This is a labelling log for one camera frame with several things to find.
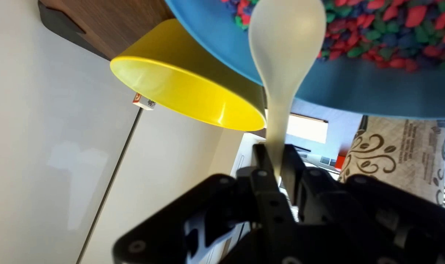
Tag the white wooden box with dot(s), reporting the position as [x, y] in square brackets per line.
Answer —
[320, 136]

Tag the yellow bowl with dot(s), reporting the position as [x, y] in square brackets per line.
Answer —
[167, 66]

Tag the blue bowl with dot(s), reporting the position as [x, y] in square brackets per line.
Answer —
[352, 85]

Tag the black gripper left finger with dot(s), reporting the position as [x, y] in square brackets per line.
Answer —
[188, 227]

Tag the patterned paper cup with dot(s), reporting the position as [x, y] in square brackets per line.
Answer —
[404, 152]

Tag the small white carton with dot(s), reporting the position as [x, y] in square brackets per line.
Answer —
[144, 103]

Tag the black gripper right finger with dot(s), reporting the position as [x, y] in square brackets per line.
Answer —
[361, 220]

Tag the white plastic spoon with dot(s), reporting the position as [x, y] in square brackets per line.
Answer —
[285, 38]

